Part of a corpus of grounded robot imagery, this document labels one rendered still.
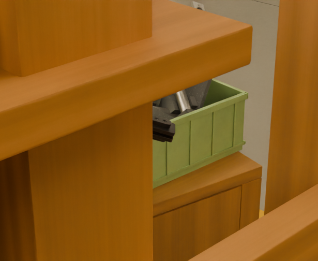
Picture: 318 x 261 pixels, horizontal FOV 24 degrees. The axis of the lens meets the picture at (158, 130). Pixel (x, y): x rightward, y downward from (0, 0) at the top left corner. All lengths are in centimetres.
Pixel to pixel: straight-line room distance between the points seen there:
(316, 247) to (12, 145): 49
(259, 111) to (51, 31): 366
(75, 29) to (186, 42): 10
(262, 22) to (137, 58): 510
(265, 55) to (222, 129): 307
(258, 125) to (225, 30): 338
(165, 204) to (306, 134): 92
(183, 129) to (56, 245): 124
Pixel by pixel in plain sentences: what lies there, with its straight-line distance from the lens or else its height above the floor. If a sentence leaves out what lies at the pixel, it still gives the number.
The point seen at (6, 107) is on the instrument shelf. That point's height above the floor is 154.
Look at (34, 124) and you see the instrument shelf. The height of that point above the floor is 152.
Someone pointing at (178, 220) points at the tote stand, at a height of 72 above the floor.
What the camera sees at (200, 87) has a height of 99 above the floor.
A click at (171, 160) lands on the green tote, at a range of 191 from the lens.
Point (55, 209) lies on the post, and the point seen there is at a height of 141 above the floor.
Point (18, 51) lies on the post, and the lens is 58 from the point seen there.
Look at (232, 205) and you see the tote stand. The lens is 201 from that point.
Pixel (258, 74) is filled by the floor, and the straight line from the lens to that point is 472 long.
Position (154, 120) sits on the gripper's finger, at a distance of 107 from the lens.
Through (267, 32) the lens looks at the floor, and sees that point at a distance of 549.
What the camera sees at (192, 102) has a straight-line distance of 195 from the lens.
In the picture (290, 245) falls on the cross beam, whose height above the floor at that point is 126.
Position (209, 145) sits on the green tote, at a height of 85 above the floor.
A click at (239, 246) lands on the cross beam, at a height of 127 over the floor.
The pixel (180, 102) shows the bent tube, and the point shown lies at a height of 97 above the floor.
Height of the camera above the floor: 176
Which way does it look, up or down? 26 degrees down
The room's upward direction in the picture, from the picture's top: straight up
